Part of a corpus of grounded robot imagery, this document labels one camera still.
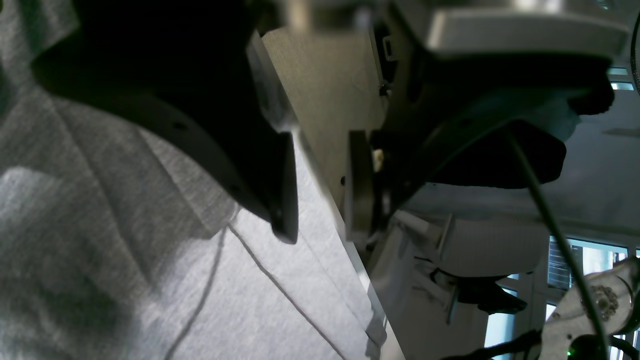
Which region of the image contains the grey T-shirt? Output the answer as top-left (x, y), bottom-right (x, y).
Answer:
top-left (1, 0), bottom-right (387, 360)

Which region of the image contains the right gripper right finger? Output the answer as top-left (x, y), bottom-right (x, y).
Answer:
top-left (343, 0), bottom-right (630, 243)

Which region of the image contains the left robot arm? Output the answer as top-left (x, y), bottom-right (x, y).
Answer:
top-left (459, 257), bottom-right (639, 360)

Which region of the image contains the black camera cable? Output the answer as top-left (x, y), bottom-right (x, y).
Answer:
top-left (502, 127), bottom-right (613, 360)

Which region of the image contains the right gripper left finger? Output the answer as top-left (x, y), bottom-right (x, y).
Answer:
top-left (31, 0), bottom-right (298, 244)

